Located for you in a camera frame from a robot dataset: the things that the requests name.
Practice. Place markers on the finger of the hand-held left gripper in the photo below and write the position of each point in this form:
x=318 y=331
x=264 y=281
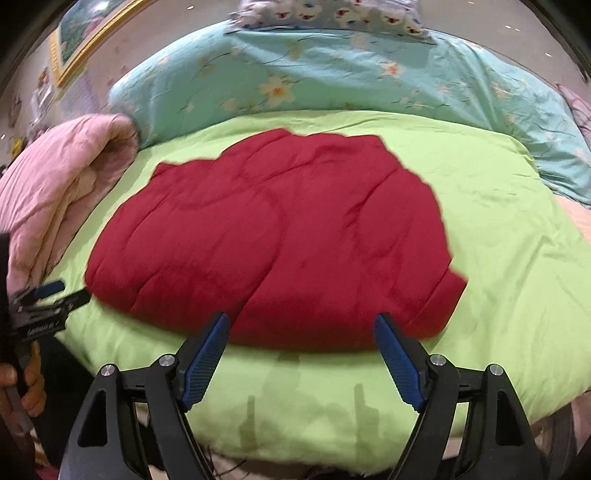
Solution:
x=76 y=301
x=48 y=289

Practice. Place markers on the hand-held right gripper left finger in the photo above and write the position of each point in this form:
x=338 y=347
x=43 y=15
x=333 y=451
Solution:
x=207 y=360

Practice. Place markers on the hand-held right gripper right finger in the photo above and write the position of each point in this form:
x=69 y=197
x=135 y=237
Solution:
x=397 y=364

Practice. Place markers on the red quilted garment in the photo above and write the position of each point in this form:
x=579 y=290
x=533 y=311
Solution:
x=277 y=230

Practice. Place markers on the person's left hand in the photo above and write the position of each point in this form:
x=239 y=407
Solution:
x=36 y=383

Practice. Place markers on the folded pink quilt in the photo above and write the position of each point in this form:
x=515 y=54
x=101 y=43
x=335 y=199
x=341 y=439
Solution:
x=51 y=184

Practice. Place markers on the light green blanket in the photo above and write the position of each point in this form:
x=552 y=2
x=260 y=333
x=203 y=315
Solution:
x=498 y=230

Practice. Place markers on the teal floral quilt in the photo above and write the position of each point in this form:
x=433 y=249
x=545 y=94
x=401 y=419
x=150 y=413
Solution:
x=323 y=69

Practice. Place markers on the pink patterned cloth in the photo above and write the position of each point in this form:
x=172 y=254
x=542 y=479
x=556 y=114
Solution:
x=579 y=104

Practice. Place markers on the floral pillow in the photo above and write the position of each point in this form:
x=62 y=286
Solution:
x=369 y=16

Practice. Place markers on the pale wall chart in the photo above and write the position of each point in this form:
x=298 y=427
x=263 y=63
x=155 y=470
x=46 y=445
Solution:
x=81 y=99

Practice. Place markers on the framed wall picture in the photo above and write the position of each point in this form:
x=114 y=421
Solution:
x=87 y=27

